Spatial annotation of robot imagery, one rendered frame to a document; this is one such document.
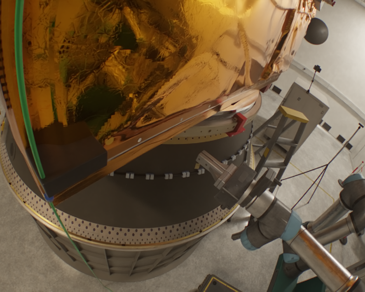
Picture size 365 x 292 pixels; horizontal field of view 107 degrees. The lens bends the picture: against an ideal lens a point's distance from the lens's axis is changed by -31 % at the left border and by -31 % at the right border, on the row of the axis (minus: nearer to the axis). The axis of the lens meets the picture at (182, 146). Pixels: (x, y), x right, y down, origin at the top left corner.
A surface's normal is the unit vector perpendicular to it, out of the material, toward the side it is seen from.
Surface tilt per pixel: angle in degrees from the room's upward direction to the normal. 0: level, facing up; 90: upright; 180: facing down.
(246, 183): 0
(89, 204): 62
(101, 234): 43
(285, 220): 37
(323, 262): 48
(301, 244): 67
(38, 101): 91
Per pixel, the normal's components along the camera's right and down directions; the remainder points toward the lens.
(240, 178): 0.29, -0.70
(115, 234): 0.28, -0.04
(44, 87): 0.18, 0.71
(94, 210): 0.13, 0.27
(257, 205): -0.42, 0.04
